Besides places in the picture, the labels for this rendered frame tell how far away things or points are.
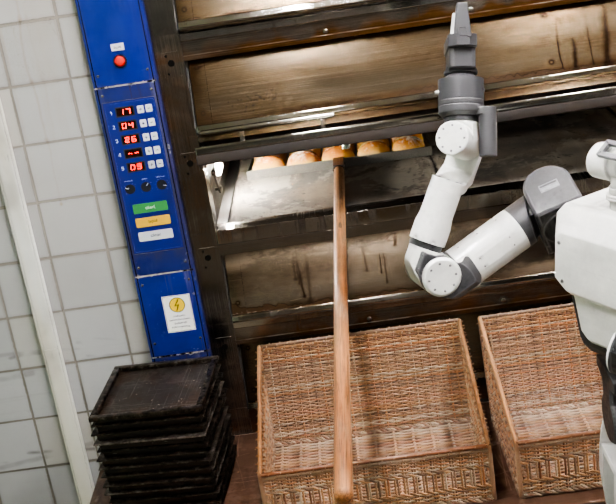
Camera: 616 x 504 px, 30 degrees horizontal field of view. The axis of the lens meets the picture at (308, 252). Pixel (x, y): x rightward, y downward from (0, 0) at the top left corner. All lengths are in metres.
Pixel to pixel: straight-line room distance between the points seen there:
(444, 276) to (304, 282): 0.91
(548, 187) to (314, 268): 0.96
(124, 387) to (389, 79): 1.02
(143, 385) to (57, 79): 0.80
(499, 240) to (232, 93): 0.94
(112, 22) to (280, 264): 0.76
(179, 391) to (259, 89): 0.78
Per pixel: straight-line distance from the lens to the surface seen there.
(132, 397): 2.93
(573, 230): 2.16
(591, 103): 2.87
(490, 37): 2.96
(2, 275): 3.17
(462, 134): 2.20
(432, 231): 2.24
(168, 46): 2.93
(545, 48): 2.97
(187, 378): 2.96
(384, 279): 3.07
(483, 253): 2.27
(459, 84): 2.24
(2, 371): 3.29
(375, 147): 3.43
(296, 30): 2.91
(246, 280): 3.09
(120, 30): 2.90
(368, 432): 3.15
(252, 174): 3.44
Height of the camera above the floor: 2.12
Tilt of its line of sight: 20 degrees down
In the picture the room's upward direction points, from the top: 9 degrees counter-clockwise
